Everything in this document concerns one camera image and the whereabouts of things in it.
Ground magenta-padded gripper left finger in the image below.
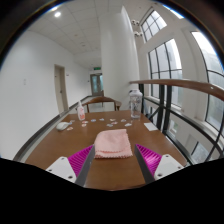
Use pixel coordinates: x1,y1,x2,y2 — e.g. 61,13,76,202
45,145,96,188

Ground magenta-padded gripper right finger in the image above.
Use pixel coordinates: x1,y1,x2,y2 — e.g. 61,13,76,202
134,144,185,185

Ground pink towel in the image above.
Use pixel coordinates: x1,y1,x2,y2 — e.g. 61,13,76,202
93,128,134,159

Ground white paper sheet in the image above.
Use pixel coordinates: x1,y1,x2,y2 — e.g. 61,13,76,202
143,122,159,132

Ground white computer mouse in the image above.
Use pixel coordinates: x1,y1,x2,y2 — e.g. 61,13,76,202
55,121,72,132

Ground white pink spray bottle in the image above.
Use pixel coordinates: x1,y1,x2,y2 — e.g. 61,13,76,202
76,100,86,122

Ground clear shaker bottle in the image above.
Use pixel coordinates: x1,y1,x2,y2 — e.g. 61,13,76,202
129,89,144,120

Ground wooden chair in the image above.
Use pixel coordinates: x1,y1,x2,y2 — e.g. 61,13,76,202
82,96,123,114

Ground beige side door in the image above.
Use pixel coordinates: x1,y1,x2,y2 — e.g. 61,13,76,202
53,64,69,114

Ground glazed double door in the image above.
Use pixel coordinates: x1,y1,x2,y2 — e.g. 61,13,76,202
89,73,105,97

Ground wooden handrail with black railing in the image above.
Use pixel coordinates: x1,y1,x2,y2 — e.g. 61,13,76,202
129,79,224,164

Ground tall black-framed window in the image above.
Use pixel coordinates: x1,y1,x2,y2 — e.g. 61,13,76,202
147,38,184,108

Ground wide black-framed window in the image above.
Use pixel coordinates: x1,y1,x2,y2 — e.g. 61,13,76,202
190,31,224,134

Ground slanted black-framed window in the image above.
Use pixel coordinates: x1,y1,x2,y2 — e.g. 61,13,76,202
140,9,168,43

